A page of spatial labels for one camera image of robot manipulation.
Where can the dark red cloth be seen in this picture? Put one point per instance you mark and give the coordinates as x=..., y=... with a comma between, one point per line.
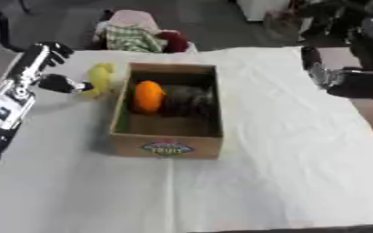
x=174, y=41

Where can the black chair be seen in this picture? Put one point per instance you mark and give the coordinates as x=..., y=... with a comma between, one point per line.
x=1, y=25

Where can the dark brown toy fruit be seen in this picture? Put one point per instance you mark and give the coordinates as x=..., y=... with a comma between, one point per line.
x=187, y=101

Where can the white cabinet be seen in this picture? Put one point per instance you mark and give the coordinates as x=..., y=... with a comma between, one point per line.
x=261, y=9

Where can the orange toy fruit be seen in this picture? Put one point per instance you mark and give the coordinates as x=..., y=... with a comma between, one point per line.
x=148, y=96

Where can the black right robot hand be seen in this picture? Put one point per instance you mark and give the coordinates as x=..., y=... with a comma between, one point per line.
x=359, y=83

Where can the green white checked cloth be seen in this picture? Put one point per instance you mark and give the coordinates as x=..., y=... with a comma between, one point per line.
x=131, y=39

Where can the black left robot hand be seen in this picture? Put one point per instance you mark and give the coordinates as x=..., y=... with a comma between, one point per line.
x=34, y=62

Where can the pink cloth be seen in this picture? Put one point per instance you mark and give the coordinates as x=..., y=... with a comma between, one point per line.
x=134, y=18

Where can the yellow toy banana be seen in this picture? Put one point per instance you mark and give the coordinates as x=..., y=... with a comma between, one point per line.
x=99, y=77

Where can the tan cardboard box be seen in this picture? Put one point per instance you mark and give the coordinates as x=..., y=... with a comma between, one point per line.
x=166, y=145

